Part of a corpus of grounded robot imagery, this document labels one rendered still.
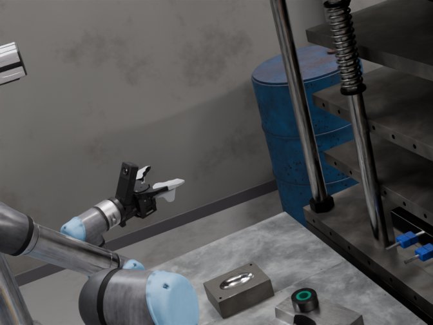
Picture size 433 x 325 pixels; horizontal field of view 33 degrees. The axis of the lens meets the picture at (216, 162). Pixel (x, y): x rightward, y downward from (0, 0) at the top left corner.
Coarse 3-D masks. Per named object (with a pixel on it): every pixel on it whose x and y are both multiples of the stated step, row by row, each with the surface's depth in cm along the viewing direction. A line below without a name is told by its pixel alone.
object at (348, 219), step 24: (360, 192) 312; (312, 216) 306; (336, 216) 299; (360, 216) 294; (336, 240) 290; (360, 240) 279; (384, 264) 260; (408, 264) 257; (408, 288) 247; (432, 288) 242; (432, 312) 236
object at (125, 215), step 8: (136, 184) 204; (144, 184) 203; (136, 192) 201; (112, 200) 198; (136, 200) 201; (144, 200) 203; (152, 200) 204; (120, 208) 197; (128, 208) 201; (136, 208) 203; (144, 208) 203; (152, 208) 206; (128, 216) 202; (136, 216) 205; (144, 216) 204; (120, 224) 201
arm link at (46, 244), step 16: (0, 208) 163; (0, 224) 161; (16, 224) 162; (32, 224) 166; (0, 240) 161; (16, 240) 162; (32, 240) 165; (48, 240) 169; (64, 240) 173; (80, 240) 178; (16, 256) 166; (32, 256) 169; (48, 256) 170; (64, 256) 172; (80, 256) 175; (96, 256) 178; (112, 256) 183; (80, 272) 178; (96, 272) 180
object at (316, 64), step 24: (312, 48) 451; (264, 72) 432; (312, 72) 410; (336, 72) 404; (264, 96) 420; (288, 96) 408; (264, 120) 433; (288, 120) 415; (312, 120) 411; (336, 120) 412; (288, 144) 424; (336, 144) 417; (288, 168) 433; (288, 192) 443; (336, 192) 428
